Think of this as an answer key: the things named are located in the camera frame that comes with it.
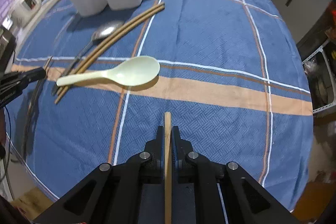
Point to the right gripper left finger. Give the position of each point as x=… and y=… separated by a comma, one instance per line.
x=110, y=193

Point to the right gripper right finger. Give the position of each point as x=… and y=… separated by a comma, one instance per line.
x=225, y=193

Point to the bamboo chopstick long diagonal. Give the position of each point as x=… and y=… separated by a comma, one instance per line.
x=47, y=63

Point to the metal spoon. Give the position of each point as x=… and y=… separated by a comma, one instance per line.
x=97, y=37

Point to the cream plastic rice spoon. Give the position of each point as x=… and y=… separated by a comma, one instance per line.
x=133, y=72

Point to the silver toaster oven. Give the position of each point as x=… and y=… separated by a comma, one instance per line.
x=7, y=47

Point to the white rice cooker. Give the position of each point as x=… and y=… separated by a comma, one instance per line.
x=22, y=11

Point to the blue plaid tablecloth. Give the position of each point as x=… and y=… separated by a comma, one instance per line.
x=231, y=77

